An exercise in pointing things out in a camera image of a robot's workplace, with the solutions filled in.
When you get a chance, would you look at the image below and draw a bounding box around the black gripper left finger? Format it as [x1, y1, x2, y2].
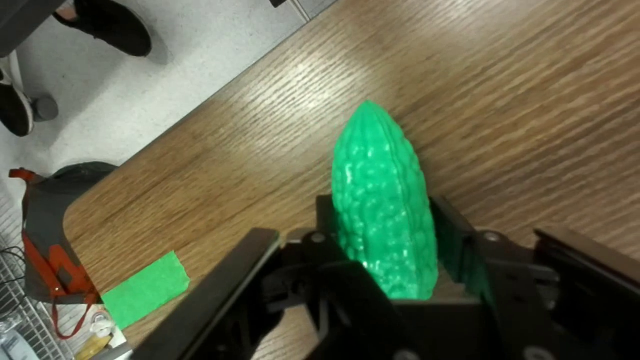
[314, 194, 367, 269]

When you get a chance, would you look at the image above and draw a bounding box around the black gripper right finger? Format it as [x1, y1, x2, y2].
[429, 194, 485, 290]

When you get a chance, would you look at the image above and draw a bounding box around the green bumpy gourd toy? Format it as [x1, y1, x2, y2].
[331, 97, 440, 302]

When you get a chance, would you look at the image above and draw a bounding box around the green flat card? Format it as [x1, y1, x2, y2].
[101, 250, 192, 331]

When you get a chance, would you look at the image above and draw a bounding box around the grey chair caster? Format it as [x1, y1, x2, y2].
[30, 92, 60, 124]

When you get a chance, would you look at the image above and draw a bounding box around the black clamp orange handle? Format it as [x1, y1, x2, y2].
[9, 159, 118, 306]

